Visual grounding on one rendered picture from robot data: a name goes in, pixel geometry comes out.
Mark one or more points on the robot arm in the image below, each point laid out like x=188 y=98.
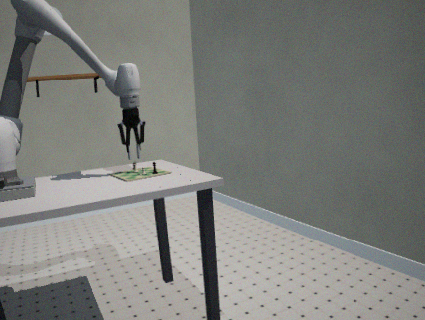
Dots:
x=39 y=12

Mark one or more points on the green and cream checkered board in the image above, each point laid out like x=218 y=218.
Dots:
x=129 y=175

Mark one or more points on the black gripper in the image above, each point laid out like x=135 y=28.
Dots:
x=131 y=120

